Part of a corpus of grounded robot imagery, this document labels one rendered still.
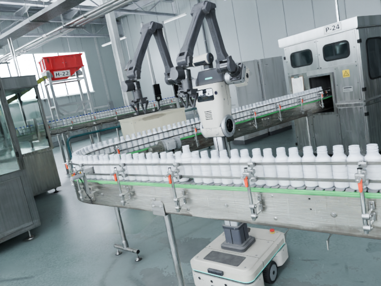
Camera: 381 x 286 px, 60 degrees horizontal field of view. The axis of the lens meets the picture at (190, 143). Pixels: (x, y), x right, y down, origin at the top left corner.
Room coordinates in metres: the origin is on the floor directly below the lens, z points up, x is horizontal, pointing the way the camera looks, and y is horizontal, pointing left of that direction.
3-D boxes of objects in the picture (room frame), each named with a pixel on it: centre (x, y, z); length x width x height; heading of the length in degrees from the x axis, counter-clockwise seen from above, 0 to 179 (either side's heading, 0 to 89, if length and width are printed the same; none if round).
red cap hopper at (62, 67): (8.15, 2.69, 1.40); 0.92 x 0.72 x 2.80; 122
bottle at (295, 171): (1.34, -0.42, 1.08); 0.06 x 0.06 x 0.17
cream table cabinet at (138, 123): (6.16, 0.61, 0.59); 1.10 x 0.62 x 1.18; 122
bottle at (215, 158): (1.61, -0.11, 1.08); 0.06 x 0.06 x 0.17
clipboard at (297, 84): (5.23, -1.84, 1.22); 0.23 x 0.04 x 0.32; 32
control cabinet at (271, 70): (8.42, -2.22, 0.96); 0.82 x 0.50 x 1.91; 122
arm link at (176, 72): (1.78, -0.02, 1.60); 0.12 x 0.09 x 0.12; 140
